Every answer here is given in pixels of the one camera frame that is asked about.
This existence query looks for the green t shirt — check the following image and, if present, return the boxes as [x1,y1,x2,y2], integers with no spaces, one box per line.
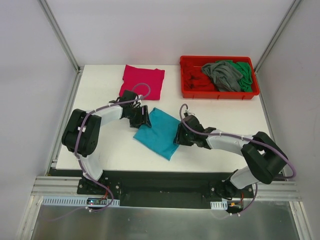
[230,61,253,93]

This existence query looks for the left white cable duct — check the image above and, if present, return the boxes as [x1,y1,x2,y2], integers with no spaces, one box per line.
[42,196,120,208]

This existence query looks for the folded magenta t shirt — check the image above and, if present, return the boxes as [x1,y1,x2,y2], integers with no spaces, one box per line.
[119,65,165,101]

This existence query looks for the left aluminium frame post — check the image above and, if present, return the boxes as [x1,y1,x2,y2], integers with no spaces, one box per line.
[37,0,81,73]

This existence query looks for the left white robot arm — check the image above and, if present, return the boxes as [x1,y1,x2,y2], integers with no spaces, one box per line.
[61,90,152,195]

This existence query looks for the right aluminium frame post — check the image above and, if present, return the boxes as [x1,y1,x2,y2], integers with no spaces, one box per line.
[254,0,304,74]

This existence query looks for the grey t shirt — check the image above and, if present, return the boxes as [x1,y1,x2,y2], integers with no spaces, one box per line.
[201,60,243,92]

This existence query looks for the right white cable duct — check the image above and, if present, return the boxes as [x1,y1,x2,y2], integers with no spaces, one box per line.
[210,200,228,211]

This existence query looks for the aluminium frame post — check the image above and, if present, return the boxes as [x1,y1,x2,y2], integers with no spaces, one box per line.
[254,0,304,74]
[37,0,81,73]

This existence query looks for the teal t shirt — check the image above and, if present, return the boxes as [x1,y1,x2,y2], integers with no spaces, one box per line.
[133,107,180,161]

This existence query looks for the white cable duct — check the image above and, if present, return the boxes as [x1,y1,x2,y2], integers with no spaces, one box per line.
[210,200,228,211]
[42,196,120,208]

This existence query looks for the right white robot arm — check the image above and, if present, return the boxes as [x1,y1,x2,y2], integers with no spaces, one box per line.
[173,113,287,200]

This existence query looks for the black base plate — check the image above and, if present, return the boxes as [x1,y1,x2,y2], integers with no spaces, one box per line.
[77,169,256,208]

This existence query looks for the red plastic bin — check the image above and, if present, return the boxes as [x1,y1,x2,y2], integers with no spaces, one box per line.
[180,55,260,100]

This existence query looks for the dark red t shirt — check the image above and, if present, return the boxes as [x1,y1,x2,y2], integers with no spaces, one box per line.
[181,61,215,92]

